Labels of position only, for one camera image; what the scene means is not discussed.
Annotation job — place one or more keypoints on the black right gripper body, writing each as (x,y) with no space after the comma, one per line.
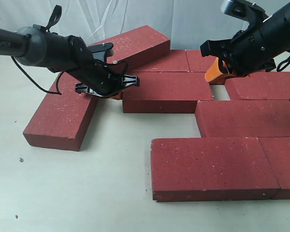
(249,51)

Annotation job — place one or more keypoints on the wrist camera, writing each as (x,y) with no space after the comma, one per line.
(249,12)
(102,51)

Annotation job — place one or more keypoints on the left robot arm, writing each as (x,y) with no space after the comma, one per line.
(35,46)

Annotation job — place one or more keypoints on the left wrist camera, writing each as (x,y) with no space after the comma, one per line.
(102,51)

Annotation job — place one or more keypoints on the red brick middle row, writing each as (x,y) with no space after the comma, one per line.
(252,118)

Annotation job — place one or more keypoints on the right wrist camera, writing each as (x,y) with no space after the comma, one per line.
(249,12)

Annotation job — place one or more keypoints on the red brick front right row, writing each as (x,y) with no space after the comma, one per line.
(277,150)

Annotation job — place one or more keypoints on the red brick front left row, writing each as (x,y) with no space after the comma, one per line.
(210,169)

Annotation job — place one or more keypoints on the red brick right third row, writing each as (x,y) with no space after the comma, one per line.
(260,86)

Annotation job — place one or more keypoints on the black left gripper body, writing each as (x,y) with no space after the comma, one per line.
(105,80)

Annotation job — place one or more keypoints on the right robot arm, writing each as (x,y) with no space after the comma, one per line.
(282,37)

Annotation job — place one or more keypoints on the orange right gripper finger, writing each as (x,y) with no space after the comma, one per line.
(217,72)

